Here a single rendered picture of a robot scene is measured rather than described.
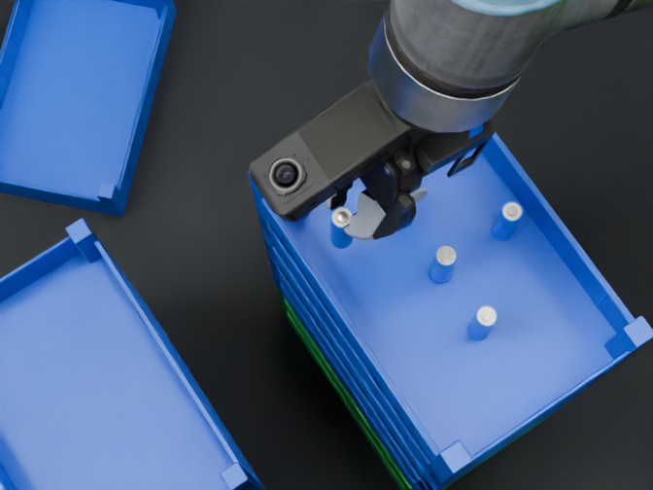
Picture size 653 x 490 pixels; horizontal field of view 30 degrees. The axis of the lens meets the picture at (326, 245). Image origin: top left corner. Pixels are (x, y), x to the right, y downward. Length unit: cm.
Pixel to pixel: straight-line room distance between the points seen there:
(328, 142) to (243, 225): 82
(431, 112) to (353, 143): 8
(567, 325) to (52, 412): 51
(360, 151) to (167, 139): 88
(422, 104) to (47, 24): 107
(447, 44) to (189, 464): 65
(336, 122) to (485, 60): 14
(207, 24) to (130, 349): 60
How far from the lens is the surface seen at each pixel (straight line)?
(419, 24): 68
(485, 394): 106
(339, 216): 93
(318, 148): 79
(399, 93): 73
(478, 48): 67
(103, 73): 169
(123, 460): 123
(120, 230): 161
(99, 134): 166
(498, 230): 107
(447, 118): 73
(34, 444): 125
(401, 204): 83
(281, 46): 168
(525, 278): 109
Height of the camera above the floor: 153
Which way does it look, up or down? 75 degrees down
